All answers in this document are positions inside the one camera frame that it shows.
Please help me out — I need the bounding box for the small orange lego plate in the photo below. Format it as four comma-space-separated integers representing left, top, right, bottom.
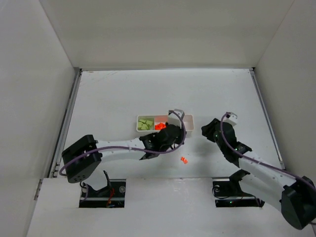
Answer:
180, 157, 188, 164

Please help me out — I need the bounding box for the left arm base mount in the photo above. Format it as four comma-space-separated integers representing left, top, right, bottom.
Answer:
79, 170, 126, 208

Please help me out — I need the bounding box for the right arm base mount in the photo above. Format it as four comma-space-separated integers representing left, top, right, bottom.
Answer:
212, 170, 265, 208

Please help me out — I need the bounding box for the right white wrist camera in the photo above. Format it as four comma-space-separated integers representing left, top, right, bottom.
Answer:
224, 112, 237, 126

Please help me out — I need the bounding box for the right aluminium frame rail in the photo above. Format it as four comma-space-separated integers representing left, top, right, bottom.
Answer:
249, 68, 286, 170

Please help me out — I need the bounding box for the white divided sorting tray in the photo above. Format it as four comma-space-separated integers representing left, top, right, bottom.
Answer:
136, 114, 194, 135

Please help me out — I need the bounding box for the left aluminium frame rail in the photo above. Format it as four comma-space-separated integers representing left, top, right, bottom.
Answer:
45, 68, 82, 178

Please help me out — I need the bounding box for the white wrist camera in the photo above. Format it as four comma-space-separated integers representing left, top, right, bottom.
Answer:
224, 112, 237, 126
167, 109, 185, 127

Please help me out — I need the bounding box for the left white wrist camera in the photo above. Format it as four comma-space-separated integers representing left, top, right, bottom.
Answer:
167, 109, 185, 127

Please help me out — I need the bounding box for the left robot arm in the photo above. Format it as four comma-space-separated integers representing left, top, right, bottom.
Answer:
59, 124, 187, 191

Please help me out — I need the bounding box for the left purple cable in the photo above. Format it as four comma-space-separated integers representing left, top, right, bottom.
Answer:
58, 110, 187, 176

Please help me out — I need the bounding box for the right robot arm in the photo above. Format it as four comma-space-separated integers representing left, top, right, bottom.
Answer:
201, 115, 316, 230

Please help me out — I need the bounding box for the orange round lego piece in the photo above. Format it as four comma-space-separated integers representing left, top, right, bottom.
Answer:
155, 122, 166, 130

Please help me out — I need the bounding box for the aluminium frame rail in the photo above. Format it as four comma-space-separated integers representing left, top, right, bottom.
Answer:
249, 68, 286, 170
45, 68, 82, 178

